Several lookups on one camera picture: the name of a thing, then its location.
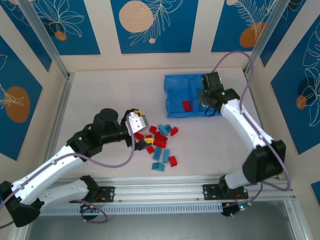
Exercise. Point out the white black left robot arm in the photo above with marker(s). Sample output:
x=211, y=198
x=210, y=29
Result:
x=62, y=192

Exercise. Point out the red lego brick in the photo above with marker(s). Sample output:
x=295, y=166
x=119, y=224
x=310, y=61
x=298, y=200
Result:
x=139, y=136
x=173, y=160
x=158, y=135
x=153, y=129
x=163, y=138
x=159, y=143
x=149, y=136
x=174, y=131
x=186, y=105
x=150, y=149

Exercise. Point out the aluminium frame post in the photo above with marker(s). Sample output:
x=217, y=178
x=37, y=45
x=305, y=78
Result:
x=268, y=32
x=293, y=225
x=43, y=32

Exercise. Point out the blue floral wall panel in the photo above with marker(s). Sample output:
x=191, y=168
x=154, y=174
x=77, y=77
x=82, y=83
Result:
x=15, y=75
x=225, y=30
x=175, y=37
x=82, y=37
x=300, y=25
x=316, y=190
x=287, y=112
x=25, y=37

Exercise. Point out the blue two-compartment plastic bin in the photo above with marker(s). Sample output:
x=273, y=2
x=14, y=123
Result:
x=178, y=87

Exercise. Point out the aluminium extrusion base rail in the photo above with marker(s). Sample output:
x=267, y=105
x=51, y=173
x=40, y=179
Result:
x=160, y=187

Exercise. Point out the small circuit board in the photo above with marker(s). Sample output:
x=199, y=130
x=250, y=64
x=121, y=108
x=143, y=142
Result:
x=233, y=208
x=87, y=208

